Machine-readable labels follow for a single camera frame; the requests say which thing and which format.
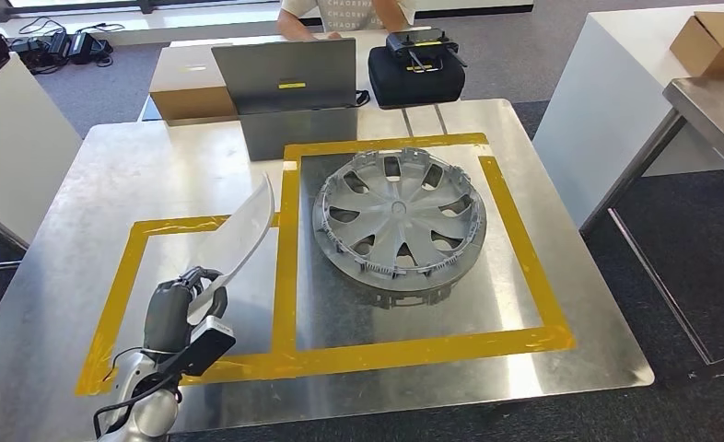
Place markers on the grey laptop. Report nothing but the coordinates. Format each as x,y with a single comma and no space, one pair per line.
282,73

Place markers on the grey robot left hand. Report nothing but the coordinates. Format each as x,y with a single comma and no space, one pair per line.
166,317

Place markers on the seated person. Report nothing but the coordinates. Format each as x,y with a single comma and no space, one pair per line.
344,12

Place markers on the white curved plastic part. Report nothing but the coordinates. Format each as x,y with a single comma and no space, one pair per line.
240,238

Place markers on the silver wheel cover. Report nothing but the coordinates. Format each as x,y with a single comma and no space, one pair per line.
398,210

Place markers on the black carry case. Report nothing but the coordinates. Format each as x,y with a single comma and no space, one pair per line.
417,88

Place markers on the brown cardboard box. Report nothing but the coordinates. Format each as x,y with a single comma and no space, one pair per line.
710,49
185,79

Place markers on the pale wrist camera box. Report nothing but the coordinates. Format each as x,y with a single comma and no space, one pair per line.
206,351

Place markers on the black power adapter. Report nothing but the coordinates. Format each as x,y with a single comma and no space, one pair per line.
57,46
87,47

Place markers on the yellow tape double rectangle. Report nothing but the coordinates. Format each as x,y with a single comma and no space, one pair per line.
398,354

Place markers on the steel workbench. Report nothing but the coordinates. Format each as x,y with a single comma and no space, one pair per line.
63,183

